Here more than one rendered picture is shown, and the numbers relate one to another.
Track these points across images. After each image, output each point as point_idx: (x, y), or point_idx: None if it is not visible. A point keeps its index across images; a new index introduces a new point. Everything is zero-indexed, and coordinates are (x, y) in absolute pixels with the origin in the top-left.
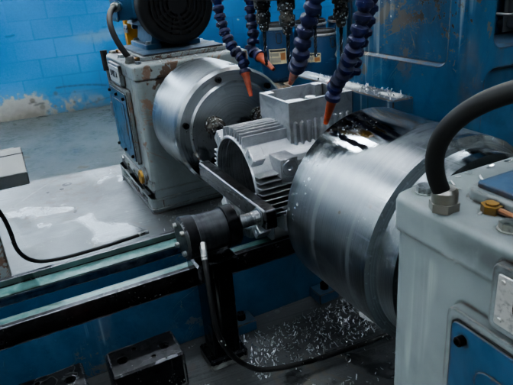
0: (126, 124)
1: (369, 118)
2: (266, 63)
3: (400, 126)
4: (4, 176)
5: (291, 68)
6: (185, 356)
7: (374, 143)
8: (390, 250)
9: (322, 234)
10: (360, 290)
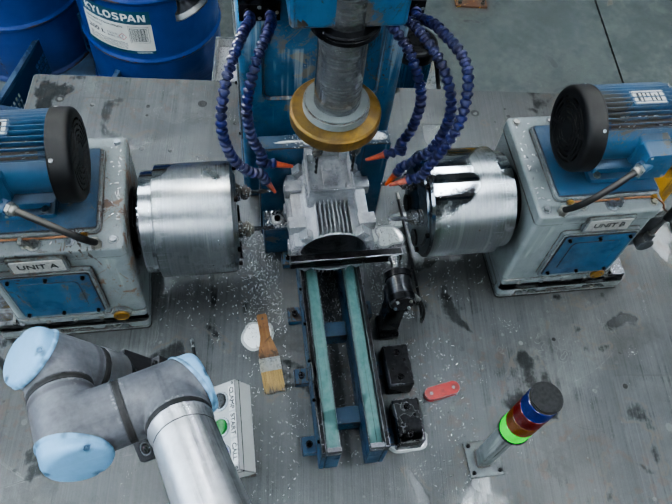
0: (81, 293)
1: (447, 178)
2: (316, 173)
3: (470, 175)
4: (250, 402)
5: (411, 183)
6: (376, 349)
7: (473, 192)
8: (509, 228)
9: (467, 242)
10: (493, 248)
